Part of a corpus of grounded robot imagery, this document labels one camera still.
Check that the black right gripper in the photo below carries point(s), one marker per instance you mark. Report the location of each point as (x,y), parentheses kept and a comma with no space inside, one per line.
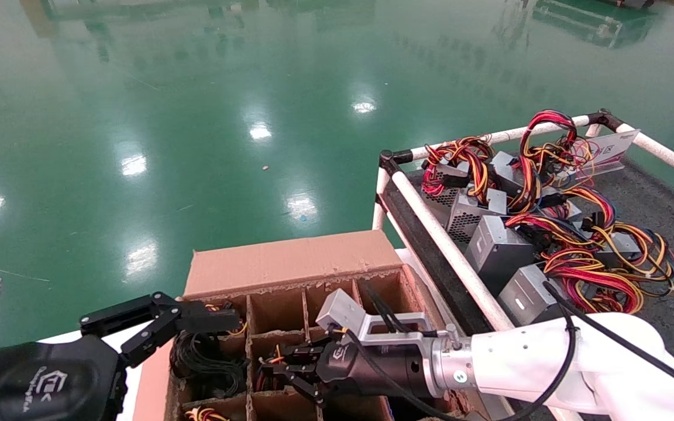
(378,368)

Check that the small silver power supply unit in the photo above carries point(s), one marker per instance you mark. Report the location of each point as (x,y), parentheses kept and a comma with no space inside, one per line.
(571,210)

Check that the cardboard box with dividers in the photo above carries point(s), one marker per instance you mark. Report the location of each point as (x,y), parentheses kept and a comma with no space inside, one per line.
(290,263)

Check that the black pipe corner joint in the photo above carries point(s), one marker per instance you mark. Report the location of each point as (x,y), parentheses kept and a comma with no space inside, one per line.
(392,159)
(605,118)

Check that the white pipe cart frame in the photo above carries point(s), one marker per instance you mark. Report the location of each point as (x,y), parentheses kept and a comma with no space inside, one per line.
(442,240)

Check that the dark mesh power supply unit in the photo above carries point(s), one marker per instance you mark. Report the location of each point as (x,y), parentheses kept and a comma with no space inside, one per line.
(439,199)

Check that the green background machine frame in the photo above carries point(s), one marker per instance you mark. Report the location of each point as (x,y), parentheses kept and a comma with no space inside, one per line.
(594,23)

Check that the silver mesh power supply unit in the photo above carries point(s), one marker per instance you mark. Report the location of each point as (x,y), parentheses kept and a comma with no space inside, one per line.
(468,219)

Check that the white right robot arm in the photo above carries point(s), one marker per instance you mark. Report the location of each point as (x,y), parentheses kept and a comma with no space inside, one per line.
(518,362)

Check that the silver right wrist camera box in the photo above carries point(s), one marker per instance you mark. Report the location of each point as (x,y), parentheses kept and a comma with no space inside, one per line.
(340,310)

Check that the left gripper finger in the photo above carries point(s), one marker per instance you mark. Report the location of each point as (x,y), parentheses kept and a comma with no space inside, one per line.
(208,320)

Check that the clear acrylic sign holder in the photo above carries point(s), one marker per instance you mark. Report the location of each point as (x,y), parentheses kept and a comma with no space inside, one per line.
(612,149)

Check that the black cart mat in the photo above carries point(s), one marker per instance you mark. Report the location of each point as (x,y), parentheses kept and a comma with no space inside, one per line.
(659,199)

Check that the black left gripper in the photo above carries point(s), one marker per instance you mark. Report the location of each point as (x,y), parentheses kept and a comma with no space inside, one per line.
(38,380)

